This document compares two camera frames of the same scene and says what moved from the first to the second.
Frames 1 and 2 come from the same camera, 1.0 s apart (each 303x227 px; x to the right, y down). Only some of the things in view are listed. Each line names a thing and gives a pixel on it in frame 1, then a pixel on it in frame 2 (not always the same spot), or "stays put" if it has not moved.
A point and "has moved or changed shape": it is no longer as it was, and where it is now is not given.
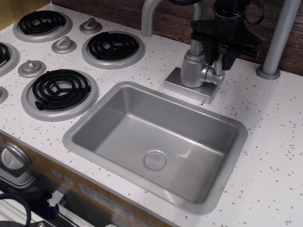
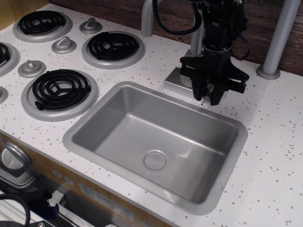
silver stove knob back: [91, 26] stays put
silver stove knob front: [31, 69] stays put
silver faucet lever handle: [216, 74] has moved or changed shape
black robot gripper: [227, 29] → [215, 65]
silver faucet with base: [195, 78] stays put
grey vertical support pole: [270, 70] stays put
